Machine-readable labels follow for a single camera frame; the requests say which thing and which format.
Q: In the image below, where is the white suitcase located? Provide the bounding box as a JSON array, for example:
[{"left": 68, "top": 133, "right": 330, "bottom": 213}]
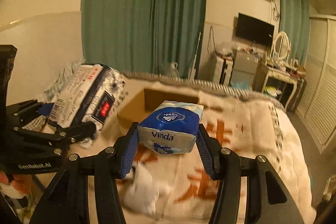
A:
[{"left": 210, "top": 55, "right": 234, "bottom": 86}]

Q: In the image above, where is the black wall television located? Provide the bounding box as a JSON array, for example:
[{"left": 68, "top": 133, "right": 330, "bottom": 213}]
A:
[{"left": 235, "top": 13, "right": 274, "bottom": 47}]

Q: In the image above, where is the white floor mop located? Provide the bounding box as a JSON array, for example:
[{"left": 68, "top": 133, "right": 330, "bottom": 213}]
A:
[{"left": 188, "top": 31, "right": 202, "bottom": 80}]

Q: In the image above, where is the green curtain left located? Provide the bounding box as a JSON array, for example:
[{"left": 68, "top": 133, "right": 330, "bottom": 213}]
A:
[{"left": 81, "top": 0, "right": 206, "bottom": 78}]

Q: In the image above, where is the green curtain right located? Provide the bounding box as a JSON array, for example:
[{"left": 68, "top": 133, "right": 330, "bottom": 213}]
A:
[{"left": 279, "top": 0, "right": 310, "bottom": 65}]

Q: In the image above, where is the grey mini fridge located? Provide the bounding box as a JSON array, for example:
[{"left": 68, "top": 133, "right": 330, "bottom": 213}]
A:
[{"left": 230, "top": 51, "right": 258, "bottom": 87}]

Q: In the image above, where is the white dressing table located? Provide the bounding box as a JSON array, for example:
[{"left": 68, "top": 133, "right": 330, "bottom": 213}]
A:
[{"left": 252, "top": 64, "right": 306, "bottom": 113}]

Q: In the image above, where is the white oval vanity mirror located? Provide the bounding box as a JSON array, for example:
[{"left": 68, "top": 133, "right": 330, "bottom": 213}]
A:
[{"left": 272, "top": 31, "right": 291, "bottom": 61}]

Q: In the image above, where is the black white tissue pack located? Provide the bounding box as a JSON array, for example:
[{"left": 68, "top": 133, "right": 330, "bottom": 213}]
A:
[{"left": 47, "top": 63, "right": 128, "bottom": 149}]

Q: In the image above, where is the brown cardboard box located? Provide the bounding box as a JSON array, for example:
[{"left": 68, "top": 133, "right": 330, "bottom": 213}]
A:
[{"left": 117, "top": 88, "right": 199, "bottom": 135}]

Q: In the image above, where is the cream blanket with orange characters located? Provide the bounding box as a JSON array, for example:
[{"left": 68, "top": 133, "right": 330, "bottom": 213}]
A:
[{"left": 41, "top": 74, "right": 317, "bottom": 224}]

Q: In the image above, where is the blue plaid bedsheet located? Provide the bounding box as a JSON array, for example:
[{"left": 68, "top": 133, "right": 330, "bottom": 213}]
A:
[{"left": 39, "top": 59, "right": 83, "bottom": 103}]

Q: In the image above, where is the clear water jug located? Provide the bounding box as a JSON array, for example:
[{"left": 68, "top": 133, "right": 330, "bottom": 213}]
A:
[{"left": 159, "top": 62, "right": 179, "bottom": 77}]

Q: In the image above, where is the left hand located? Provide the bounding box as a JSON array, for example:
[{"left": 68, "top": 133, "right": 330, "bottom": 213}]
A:
[{"left": 1, "top": 171, "right": 33, "bottom": 194}]

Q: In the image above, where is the white louvered wardrobe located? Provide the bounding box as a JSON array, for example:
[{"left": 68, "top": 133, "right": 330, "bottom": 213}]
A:
[{"left": 296, "top": 14, "right": 335, "bottom": 154}]

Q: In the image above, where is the green curtain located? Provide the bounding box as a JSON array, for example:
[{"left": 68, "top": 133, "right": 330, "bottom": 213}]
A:
[
  {"left": 279, "top": 0, "right": 310, "bottom": 65},
  {"left": 81, "top": 0, "right": 206, "bottom": 78}
]

